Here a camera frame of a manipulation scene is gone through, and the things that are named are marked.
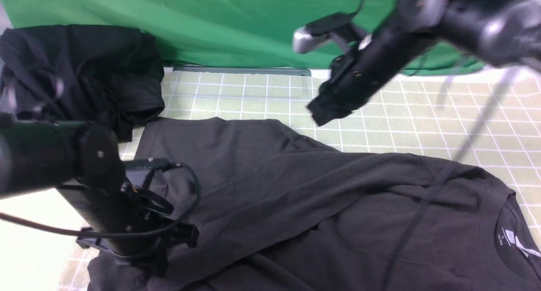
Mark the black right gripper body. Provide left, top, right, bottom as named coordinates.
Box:
left=330, top=25, right=435, bottom=97

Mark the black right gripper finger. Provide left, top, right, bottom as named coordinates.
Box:
left=306, top=82, right=372, bottom=127

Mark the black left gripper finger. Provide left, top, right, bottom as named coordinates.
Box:
left=76, top=238, right=168, bottom=276

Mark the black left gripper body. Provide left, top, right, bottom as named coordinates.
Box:
left=59, top=181, right=199, bottom=249

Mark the gray long-sleeve shirt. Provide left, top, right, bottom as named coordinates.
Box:
left=87, top=117, right=540, bottom=291

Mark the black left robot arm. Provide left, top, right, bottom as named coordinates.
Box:
left=0, top=121, right=201, bottom=276

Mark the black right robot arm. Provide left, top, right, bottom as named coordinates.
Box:
left=292, top=0, right=541, bottom=126

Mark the pile of black clothes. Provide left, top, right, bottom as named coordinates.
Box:
left=0, top=24, right=165, bottom=143

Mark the green backdrop cloth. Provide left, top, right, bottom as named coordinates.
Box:
left=0, top=0, right=529, bottom=76

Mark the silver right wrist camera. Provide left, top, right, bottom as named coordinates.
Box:
left=292, top=12, right=369, bottom=54

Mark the black left camera cable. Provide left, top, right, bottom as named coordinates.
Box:
left=0, top=162, right=201, bottom=241

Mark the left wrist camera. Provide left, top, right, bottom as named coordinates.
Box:
left=123, top=158, right=182, bottom=188

